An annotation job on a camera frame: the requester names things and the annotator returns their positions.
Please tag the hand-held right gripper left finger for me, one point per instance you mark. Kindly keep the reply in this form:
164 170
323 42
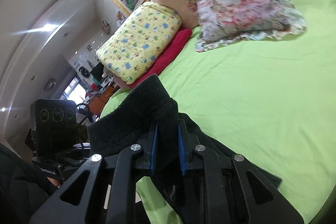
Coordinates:
153 150

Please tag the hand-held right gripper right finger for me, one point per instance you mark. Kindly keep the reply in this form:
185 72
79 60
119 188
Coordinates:
182 150

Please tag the black pants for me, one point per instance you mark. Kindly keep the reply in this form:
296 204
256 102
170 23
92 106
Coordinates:
147 108

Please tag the orange wooden desk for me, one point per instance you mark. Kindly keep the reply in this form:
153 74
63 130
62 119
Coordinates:
101 100

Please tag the person's dark clothing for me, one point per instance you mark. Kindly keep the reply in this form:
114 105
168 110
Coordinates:
23 187

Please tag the black monitor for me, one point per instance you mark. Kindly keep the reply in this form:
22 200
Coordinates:
97 71

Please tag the green bed sheet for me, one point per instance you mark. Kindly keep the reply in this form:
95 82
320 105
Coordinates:
249 95

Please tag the red cloth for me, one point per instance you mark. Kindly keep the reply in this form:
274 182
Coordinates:
173 48

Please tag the yellow printed pillow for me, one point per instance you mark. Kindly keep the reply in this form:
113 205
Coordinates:
139 40

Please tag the floral ruffled pillow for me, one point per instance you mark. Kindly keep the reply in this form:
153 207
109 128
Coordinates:
236 8

